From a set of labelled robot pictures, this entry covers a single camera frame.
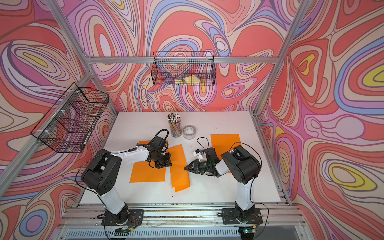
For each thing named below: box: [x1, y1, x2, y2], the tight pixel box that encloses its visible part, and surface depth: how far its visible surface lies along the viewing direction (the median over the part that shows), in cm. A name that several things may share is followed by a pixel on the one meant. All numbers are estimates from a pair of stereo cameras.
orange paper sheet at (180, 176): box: [166, 144, 191, 193], surface depth 89 cm
